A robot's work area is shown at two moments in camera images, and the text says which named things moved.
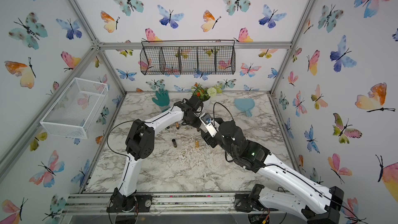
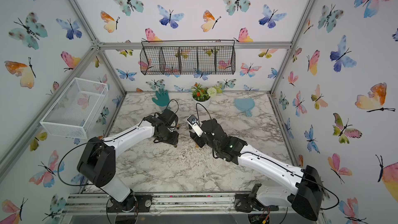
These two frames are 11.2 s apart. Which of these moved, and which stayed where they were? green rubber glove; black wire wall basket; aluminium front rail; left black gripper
Moved: left black gripper
Stayed: aluminium front rail; green rubber glove; black wire wall basket
